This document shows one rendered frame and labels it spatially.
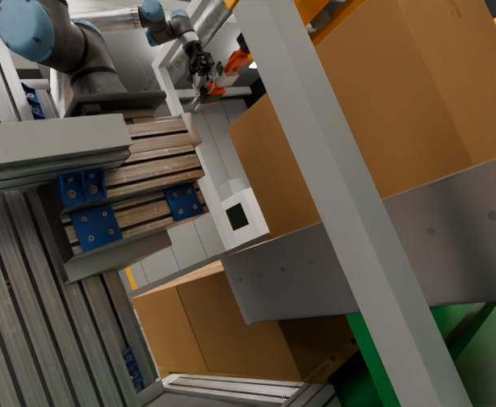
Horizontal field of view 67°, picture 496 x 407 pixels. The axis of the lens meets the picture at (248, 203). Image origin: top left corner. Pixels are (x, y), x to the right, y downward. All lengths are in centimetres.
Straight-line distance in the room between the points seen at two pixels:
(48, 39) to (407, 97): 72
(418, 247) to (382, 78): 33
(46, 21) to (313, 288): 78
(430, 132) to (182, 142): 58
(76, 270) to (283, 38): 67
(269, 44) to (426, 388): 47
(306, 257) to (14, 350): 64
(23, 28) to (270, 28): 57
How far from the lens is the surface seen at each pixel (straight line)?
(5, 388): 97
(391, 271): 50
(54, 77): 170
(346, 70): 84
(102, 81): 100
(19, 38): 95
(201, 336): 169
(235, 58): 140
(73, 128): 76
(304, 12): 106
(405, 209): 66
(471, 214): 62
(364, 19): 82
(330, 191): 49
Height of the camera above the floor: 63
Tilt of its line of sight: 4 degrees up
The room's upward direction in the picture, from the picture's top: 22 degrees counter-clockwise
